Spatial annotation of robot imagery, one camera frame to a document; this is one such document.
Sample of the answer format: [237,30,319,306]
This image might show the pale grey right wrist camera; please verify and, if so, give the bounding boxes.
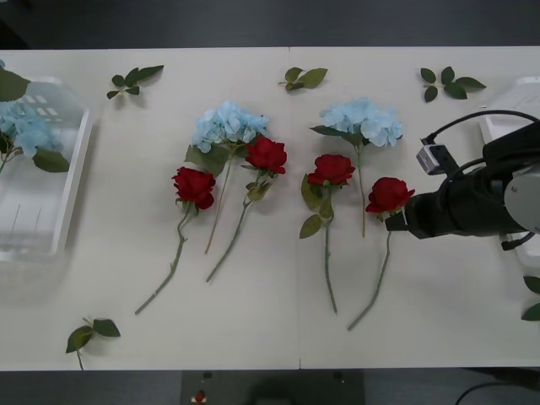
[416,143,450,176]

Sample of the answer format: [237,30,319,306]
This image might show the red rose with green stem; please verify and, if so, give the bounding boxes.
[299,154,357,314]
[348,176,417,332]
[134,166,218,316]
[205,135,289,283]

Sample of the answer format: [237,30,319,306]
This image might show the loose green leaf twig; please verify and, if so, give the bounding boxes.
[521,275,540,322]
[278,67,329,92]
[420,66,488,103]
[105,64,165,100]
[65,316,122,371]

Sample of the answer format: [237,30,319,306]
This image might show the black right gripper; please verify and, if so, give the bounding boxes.
[385,181,460,241]

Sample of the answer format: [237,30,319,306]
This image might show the pale blue flower with stem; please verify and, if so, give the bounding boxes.
[184,100,270,255]
[0,58,71,175]
[310,96,405,239]

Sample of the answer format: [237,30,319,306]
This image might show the white shallow plastic box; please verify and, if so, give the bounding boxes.
[478,75,540,275]
[0,75,95,266]

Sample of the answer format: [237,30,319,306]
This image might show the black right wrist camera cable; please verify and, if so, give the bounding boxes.
[420,110,540,147]

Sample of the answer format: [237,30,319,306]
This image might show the black floor cable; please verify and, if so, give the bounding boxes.
[456,370,540,405]

